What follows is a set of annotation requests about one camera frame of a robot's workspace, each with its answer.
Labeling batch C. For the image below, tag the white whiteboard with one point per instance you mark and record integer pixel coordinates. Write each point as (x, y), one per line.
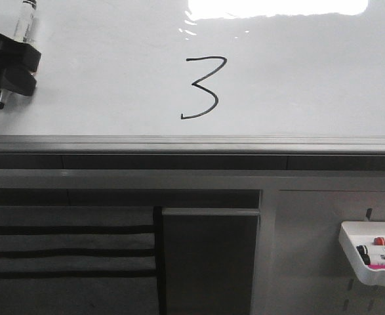
(212, 68)

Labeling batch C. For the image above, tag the grey pegboard panel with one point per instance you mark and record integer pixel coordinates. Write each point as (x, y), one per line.
(311, 272)

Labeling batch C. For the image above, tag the white whiteboard marker black tip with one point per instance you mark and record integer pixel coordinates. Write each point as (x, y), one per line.
(21, 34)

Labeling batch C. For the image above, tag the grey aluminium whiteboard tray rail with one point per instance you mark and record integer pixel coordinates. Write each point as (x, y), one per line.
(161, 144)

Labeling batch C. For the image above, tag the black capped marker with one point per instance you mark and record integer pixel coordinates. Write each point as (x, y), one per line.
(378, 260)
(371, 249)

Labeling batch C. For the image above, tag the white plastic wall tray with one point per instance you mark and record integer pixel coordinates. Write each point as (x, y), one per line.
(354, 233)

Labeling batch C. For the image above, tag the grey louvered slat panel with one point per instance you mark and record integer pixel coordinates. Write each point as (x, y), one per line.
(81, 260)

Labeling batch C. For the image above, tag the black capped marker lower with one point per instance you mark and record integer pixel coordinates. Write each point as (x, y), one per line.
(378, 260)

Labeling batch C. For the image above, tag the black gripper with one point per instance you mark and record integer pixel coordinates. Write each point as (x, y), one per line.
(17, 79)

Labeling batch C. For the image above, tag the dark grey cabinet panel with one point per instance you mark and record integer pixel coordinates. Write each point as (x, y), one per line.
(209, 257)

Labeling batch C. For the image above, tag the black capped marker upper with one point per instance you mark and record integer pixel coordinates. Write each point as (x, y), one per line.
(371, 249)

